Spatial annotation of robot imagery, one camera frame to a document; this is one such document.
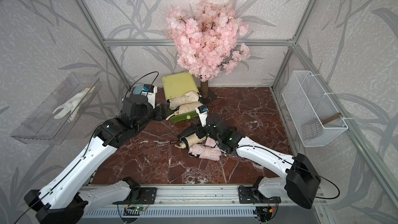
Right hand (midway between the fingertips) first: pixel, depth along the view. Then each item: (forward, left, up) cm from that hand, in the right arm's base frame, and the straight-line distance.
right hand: (194, 121), depth 76 cm
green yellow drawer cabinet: (+26, +12, -1) cm, 29 cm away
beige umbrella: (+15, +4, 0) cm, 16 cm away
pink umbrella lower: (-10, -7, -17) cm, 21 cm away
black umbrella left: (+4, +4, -17) cm, 18 cm away
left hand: (+2, +12, +12) cm, 17 cm away
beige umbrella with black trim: (-4, +5, -16) cm, 17 cm away
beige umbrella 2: (+9, +5, -2) cm, 11 cm away
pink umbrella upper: (-3, -8, -19) cm, 20 cm away
